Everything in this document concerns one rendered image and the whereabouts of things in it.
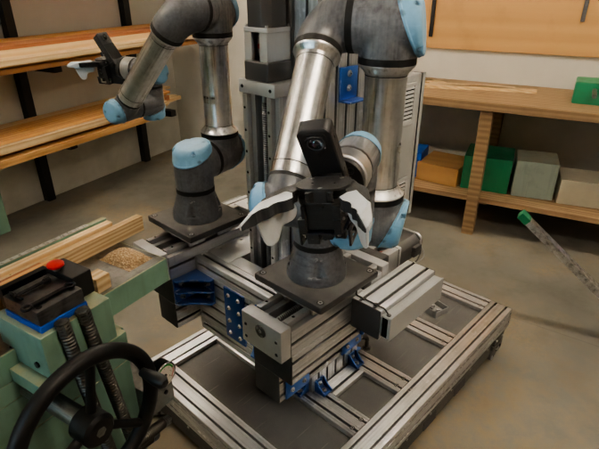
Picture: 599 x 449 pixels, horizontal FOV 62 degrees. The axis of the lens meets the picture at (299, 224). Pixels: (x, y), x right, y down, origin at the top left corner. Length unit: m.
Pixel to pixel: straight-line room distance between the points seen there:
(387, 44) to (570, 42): 2.72
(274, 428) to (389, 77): 1.14
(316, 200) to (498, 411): 1.65
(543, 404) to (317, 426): 0.96
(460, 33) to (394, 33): 2.74
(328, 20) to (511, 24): 2.73
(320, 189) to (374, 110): 0.43
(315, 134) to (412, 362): 1.43
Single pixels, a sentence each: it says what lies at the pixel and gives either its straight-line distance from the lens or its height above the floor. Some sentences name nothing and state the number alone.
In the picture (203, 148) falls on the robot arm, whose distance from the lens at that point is 1.48.
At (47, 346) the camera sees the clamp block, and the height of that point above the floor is 0.94.
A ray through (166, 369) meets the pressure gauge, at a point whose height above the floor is 0.67.
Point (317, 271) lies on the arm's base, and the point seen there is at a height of 0.86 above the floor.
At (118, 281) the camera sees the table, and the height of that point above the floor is 0.90.
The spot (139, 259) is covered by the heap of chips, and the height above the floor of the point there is 0.91.
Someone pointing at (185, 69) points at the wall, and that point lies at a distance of 4.87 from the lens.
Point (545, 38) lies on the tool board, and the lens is 3.66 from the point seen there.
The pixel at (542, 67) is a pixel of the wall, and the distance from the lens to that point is 3.70.
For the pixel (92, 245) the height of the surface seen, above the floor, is 0.93.
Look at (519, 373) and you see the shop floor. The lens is 2.36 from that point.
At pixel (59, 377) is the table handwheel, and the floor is 0.95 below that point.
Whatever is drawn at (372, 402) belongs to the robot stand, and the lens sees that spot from 1.79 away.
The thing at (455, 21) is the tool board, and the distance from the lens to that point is 3.73.
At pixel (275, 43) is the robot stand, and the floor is 1.34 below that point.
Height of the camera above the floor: 1.48
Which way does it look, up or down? 26 degrees down
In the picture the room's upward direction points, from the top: straight up
